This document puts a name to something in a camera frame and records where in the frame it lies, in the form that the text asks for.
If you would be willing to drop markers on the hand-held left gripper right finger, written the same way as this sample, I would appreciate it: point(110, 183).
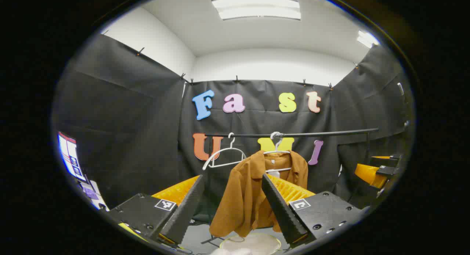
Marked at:
point(282, 211)

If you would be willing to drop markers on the black backdrop cloth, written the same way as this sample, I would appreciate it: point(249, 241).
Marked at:
point(128, 137)

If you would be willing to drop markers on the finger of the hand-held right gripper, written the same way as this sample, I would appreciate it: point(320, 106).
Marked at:
point(385, 161)
point(369, 174)

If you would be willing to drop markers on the computer monitor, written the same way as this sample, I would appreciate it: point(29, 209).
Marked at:
point(69, 156)

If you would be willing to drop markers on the black clothes rack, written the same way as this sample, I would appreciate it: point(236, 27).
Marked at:
point(330, 132)

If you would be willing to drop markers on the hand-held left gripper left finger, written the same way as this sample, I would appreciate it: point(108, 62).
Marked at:
point(185, 214)

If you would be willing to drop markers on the brown shirt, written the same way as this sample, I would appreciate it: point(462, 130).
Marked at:
point(242, 196)

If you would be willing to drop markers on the large ceiling light panel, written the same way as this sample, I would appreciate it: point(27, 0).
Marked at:
point(257, 7)

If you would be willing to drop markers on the small ceiling light panel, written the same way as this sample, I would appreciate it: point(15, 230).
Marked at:
point(367, 38)

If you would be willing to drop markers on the round white laundry hamper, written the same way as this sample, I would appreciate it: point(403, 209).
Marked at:
point(257, 244)

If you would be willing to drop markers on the white and purple papers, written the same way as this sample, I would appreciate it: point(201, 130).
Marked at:
point(91, 194)

